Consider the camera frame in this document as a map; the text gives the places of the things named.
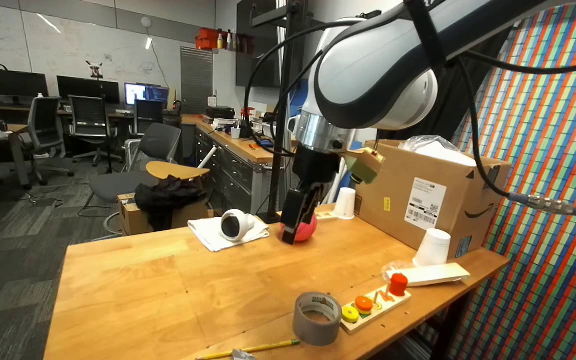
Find wooden peg hole board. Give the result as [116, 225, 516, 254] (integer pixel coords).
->
[315, 202, 340, 221]

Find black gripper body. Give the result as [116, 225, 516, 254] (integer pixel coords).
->
[290, 145, 344, 195]

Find white cloth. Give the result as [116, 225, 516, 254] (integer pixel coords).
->
[186, 213, 272, 254]

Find clear plastic bag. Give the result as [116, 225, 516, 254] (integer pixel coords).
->
[413, 133, 479, 167]

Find grey office chair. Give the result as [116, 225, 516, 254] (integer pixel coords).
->
[89, 121, 186, 205]

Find grey duct tape roll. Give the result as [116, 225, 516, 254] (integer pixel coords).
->
[293, 290, 344, 347]

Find yellow stacking ring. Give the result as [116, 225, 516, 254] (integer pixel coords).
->
[340, 303, 362, 326]

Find black office chair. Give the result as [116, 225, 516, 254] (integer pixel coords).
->
[27, 96, 79, 186]
[66, 94, 122, 172]

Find red storage bins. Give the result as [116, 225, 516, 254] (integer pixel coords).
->
[194, 25, 238, 54]

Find wooden workbench with drawers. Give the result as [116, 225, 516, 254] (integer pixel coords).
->
[180, 112, 305, 218]

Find black camera stand pole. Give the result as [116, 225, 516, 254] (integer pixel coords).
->
[250, 0, 317, 225]

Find red stacking cylinder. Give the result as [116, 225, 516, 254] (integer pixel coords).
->
[388, 272, 411, 297]

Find orange stacking ring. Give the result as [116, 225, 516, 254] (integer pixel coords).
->
[355, 294, 376, 315]

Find black hanging cloth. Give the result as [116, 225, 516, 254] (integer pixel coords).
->
[426, 38, 525, 144]

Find yellow pencil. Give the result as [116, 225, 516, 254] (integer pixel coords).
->
[194, 337, 302, 360]

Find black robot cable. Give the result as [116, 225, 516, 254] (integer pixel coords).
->
[456, 47, 576, 219]

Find dark computer monitor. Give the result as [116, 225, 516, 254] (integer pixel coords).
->
[57, 73, 122, 103]
[0, 64, 50, 99]

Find round wooden stool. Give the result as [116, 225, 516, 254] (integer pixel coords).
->
[145, 158, 213, 183]

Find blue board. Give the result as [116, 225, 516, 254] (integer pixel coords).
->
[289, 78, 315, 120]

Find small cardboard box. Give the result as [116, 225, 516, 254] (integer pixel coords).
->
[116, 190, 219, 237]

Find lit computer monitor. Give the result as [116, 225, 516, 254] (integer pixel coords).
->
[125, 81, 170, 110]

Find multicolour woven wall panel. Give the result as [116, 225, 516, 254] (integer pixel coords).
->
[444, 0, 576, 360]

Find large cardboard shipping box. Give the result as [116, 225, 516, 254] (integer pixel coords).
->
[357, 135, 514, 260]

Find white paper cup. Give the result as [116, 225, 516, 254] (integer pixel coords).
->
[413, 225, 454, 269]
[333, 186, 360, 221]

